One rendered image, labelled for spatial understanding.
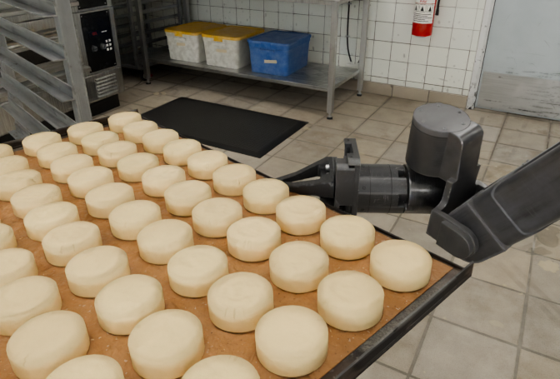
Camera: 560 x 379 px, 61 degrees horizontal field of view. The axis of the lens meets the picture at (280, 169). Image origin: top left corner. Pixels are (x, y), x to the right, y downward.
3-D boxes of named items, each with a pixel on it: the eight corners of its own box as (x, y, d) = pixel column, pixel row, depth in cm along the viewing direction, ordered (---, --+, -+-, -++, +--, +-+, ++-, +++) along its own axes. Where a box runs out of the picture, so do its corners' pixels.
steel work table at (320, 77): (140, 84, 433) (124, -33, 388) (190, 66, 489) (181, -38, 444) (332, 122, 350) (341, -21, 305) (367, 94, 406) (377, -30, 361)
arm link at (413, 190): (455, 224, 54) (444, 191, 59) (469, 177, 50) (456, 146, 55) (394, 223, 55) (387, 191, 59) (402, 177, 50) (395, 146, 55)
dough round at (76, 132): (77, 133, 74) (74, 121, 73) (109, 132, 74) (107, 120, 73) (63, 146, 69) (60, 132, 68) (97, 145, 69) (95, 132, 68)
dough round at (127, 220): (157, 241, 46) (153, 223, 45) (105, 242, 46) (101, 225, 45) (167, 214, 51) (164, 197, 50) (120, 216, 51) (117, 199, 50)
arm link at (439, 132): (466, 266, 48) (513, 227, 52) (497, 177, 41) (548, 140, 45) (377, 205, 55) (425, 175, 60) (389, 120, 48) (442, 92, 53)
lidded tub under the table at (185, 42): (164, 58, 424) (161, 28, 412) (198, 47, 459) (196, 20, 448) (197, 64, 406) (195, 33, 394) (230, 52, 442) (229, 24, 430)
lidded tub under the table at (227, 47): (200, 64, 406) (197, 33, 394) (232, 52, 442) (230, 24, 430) (238, 70, 389) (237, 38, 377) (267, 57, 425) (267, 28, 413)
